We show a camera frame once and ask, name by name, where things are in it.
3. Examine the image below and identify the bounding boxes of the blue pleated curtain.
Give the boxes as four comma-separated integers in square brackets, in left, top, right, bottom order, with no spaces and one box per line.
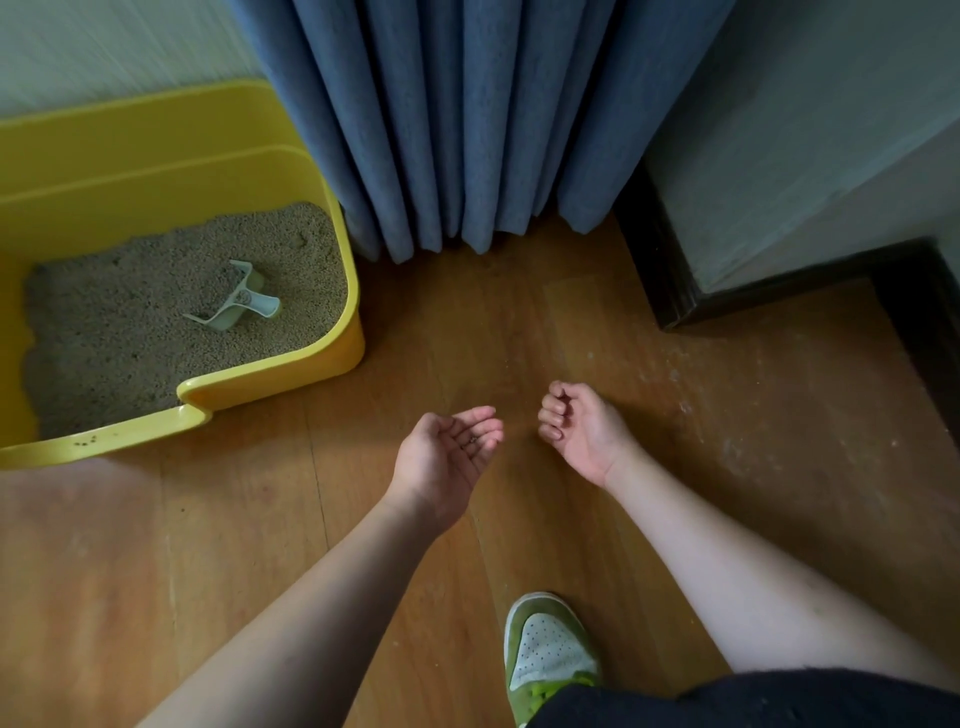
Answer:
[224,0,740,265]

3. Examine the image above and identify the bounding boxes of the black trousers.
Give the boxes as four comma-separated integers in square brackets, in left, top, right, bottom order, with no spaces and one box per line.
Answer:
[524,667,960,728]

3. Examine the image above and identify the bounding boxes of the pale blue litter scoop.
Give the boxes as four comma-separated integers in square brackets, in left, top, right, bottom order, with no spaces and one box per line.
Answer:
[182,259,283,333]

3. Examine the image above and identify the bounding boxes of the person's right forearm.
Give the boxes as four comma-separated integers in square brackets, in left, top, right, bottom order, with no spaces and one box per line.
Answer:
[607,449,960,695]

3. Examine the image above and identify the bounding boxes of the yellow litter box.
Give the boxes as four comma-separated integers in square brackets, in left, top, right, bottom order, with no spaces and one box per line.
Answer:
[0,80,367,472]

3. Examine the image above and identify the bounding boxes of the person's left forearm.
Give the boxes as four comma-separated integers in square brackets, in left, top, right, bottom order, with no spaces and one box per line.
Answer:
[134,491,451,728]

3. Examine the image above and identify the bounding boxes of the person's left hand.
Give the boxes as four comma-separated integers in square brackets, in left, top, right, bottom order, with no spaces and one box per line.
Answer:
[383,405,506,535]

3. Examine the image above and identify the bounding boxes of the dark baseboard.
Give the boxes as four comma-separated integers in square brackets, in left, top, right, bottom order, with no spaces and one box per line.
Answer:
[611,161,960,451]

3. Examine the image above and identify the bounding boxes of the person's right hand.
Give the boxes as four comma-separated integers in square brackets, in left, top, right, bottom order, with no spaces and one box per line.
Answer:
[536,380,643,490]

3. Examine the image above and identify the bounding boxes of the person's right white-green shoe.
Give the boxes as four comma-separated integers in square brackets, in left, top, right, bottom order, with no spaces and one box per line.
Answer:
[503,591,605,728]

